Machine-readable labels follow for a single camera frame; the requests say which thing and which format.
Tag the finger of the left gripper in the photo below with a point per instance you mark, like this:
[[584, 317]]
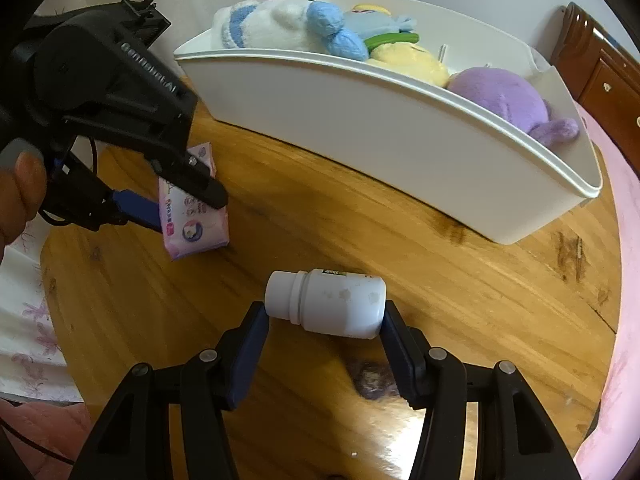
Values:
[[185, 171], [138, 209]]

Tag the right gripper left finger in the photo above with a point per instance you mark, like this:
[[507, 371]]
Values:
[[131, 440]]

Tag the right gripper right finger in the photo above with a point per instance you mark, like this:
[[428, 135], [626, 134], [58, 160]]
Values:
[[516, 438]]

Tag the pink tissue pack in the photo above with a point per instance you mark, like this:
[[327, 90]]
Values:
[[188, 225]]

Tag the white bear plush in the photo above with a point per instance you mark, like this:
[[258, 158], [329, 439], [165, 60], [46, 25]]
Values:
[[309, 26]]

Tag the white pill bottle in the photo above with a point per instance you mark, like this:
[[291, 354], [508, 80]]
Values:
[[328, 302]]

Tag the blue rainbow pony plush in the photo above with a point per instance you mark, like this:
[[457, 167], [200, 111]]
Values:
[[377, 26]]

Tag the yellow plush toy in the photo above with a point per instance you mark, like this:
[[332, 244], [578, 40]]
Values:
[[410, 60]]

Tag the purple plush toy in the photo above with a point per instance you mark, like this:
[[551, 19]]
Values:
[[516, 101]]

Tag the person's left hand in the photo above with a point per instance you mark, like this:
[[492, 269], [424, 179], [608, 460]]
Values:
[[22, 192]]

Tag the pink fleece clothing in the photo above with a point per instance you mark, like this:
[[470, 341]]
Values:
[[60, 429]]

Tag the pink bed quilt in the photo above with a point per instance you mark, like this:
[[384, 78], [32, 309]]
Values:
[[612, 449]]

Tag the round wooden table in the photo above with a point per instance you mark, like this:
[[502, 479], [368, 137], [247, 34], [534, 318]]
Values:
[[320, 404]]

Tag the white plastic storage tray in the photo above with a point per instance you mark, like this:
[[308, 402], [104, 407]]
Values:
[[423, 140]]

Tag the brown wooden headboard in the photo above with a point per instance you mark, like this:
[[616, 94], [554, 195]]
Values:
[[602, 77]]

